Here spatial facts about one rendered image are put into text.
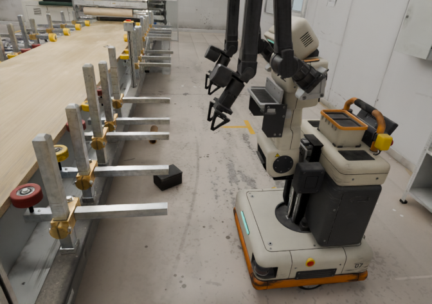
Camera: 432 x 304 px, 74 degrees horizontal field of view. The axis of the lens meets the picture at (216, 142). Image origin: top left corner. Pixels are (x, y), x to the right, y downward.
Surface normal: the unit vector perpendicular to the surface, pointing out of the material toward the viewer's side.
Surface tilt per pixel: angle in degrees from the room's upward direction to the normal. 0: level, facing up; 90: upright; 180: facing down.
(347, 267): 90
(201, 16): 90
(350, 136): 92
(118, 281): 0
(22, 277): 0
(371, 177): 90
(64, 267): 0
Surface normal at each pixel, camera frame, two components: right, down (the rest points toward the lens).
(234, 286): 0.05, -0.88
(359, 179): 0.13, 0.47
